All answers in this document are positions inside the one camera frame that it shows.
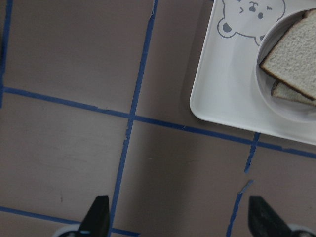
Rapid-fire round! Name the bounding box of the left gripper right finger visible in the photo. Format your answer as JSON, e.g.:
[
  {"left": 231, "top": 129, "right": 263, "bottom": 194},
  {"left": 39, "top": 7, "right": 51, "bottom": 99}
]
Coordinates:
[{"left": 247, "top": 196, "right": 291, "bottom": 237}]

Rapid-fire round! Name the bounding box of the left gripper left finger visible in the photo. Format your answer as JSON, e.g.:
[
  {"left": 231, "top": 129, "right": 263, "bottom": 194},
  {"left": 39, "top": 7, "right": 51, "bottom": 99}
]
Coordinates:
[{"left": 79, "top": 195, "right": 110, "bottom": 237}]

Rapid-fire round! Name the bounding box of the cream round plate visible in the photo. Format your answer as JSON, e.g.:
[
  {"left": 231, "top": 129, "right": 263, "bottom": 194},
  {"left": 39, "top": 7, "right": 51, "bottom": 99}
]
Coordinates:
[{"left": 254, "top": 8, "right": 316, "bottom": 122}]

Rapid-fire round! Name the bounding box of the bread slice with brown crust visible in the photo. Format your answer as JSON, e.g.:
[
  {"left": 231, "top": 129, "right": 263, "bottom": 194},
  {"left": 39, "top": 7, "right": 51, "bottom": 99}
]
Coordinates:
[{"left": 259, "top": 8, "right": 316, "bottom": 100}]

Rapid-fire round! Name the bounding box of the bread slice on plate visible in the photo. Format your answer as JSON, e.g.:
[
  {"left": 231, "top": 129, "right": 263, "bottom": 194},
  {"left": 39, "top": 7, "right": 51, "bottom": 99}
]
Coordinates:
[{"left": 271, "top": 81, "right": 316, "bottom": 107}]

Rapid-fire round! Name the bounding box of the cream bear tray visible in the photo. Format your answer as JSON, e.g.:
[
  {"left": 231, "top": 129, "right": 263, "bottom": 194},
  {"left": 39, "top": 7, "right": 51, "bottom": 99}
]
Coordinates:
[{"left": 190, "top": 0, "right": 316, "bottom": 145}]

